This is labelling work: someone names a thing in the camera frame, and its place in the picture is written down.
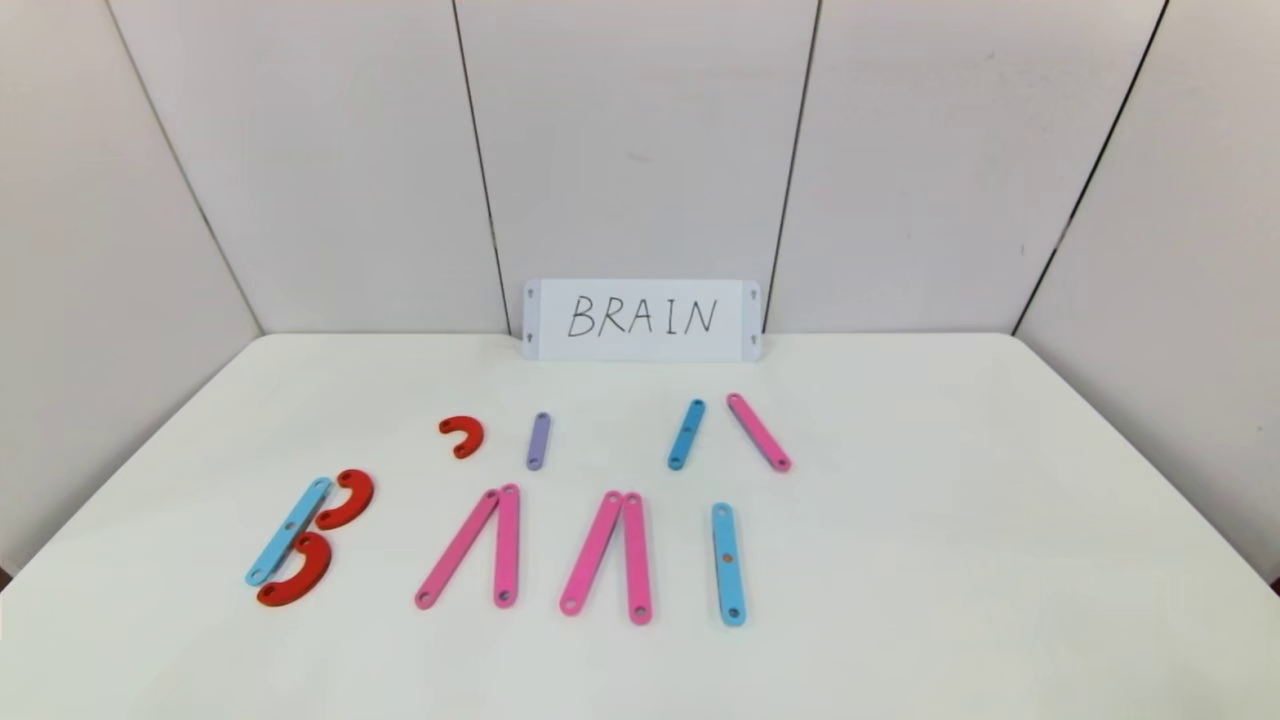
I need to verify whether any short blue flat bar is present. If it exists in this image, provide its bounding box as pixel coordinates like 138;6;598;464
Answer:
667;398;707;471

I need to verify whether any large red curved piece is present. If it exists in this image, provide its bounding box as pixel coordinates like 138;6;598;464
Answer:
315;469;376;531
256;531;333;608

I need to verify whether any pink bar with holes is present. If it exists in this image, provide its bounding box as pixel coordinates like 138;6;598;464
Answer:
414;489;500;611
622;492;654;627
493;484;521;609
559;490;624;618
726;392;793;473

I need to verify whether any small red curved piece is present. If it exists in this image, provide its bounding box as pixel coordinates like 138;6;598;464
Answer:
437;416;486;460

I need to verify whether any white BRAIN sign card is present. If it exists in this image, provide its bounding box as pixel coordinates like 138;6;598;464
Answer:
521;279;763;362

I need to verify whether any long blue flat bar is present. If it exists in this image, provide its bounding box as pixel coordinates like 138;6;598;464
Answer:
245;477;333;587
711;502;748;629

